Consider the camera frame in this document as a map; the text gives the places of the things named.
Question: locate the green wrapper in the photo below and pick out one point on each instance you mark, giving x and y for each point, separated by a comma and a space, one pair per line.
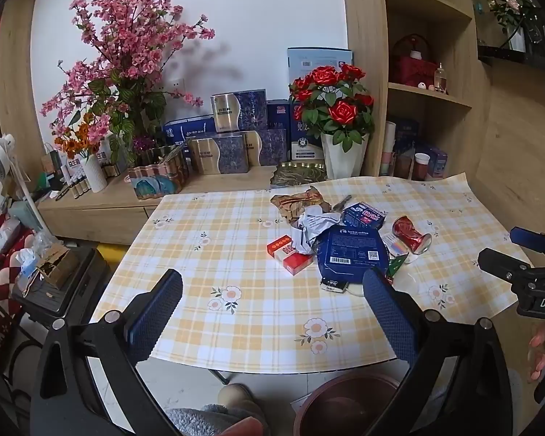
397, 265

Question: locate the wooden sideboard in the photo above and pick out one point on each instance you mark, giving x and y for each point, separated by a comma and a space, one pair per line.
104, 213

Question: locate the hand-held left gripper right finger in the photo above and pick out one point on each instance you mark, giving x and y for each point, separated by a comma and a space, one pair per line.
390, 318

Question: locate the white square vase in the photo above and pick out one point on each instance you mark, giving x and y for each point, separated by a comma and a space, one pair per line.
517, 38

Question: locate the black and white small packet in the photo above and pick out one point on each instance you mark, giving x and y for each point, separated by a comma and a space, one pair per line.
334, 284

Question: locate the flat blue coffee box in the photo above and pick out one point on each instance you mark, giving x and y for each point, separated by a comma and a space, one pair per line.
349, 250

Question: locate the stack of pastel cups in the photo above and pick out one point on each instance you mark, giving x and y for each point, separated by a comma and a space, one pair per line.
388, 150

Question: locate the light blue box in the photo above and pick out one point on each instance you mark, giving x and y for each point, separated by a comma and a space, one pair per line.
313, 59

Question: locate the black folding table frame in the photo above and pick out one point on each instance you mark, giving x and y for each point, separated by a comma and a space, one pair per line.
220, 376

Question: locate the beige slipper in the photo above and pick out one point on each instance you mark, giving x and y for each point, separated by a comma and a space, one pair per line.
240, 399

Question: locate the red gift box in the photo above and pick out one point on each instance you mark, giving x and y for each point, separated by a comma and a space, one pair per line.
418, 72

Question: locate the grey fleece pants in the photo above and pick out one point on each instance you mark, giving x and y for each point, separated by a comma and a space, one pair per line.
204, 422

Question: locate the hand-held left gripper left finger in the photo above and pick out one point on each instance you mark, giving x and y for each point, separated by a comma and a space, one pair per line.
156, 313

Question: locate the blue and white carton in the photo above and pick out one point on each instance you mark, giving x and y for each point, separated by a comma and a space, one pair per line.
186, 129

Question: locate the small blue printed box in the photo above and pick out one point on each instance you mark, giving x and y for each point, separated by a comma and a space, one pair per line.
437, 163

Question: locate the black plastic case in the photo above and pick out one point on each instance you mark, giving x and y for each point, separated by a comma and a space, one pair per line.
72, 290

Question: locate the red white checkered cloth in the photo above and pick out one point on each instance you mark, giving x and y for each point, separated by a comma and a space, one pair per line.
9, 259

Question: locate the blue ice cream box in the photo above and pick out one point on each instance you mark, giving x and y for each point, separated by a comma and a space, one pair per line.
363, 215

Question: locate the person's right hand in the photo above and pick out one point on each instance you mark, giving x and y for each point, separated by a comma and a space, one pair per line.
539, 359

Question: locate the dark red plastic basin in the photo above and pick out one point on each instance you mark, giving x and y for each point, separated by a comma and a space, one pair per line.
340, 404

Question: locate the white ribbed vase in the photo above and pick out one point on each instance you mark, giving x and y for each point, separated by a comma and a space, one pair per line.
94, 175

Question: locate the blue milk powder box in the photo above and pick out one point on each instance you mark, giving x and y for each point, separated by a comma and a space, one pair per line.
304, 145

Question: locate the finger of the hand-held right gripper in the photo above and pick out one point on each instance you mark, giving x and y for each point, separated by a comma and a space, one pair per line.
499, 263
524, 236

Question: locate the pink blossom arrangement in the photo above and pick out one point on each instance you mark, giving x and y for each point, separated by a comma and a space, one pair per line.
131, 45

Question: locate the striped woven basket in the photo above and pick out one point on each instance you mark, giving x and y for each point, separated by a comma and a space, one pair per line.
159, 177

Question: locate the crushed red can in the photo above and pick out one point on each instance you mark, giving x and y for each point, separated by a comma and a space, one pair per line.
406, 231

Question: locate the crumpled white receipt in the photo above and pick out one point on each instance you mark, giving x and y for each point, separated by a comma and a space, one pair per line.
315, 222

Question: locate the row of small brown bottles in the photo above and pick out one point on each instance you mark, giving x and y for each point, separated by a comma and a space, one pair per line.
78, 188

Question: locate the glass perfume bottle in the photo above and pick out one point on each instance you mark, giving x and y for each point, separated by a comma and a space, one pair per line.
440, 79

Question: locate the pale rose bouquet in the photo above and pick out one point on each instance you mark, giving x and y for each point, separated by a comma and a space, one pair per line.
511, 2

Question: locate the dark blue box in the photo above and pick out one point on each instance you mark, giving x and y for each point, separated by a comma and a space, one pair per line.
406, 134

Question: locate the gold patterned tin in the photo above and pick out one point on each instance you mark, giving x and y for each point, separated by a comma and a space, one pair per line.
297, 175

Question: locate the wooden shelf unit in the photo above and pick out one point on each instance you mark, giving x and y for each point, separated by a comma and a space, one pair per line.
368, 32

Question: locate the brown snack wrapper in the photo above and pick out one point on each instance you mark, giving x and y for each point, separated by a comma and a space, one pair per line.
295, 202

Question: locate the cardboard box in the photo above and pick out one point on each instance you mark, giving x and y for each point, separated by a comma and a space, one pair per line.
57, 265

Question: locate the red cup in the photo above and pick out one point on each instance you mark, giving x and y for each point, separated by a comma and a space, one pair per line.
420, 168

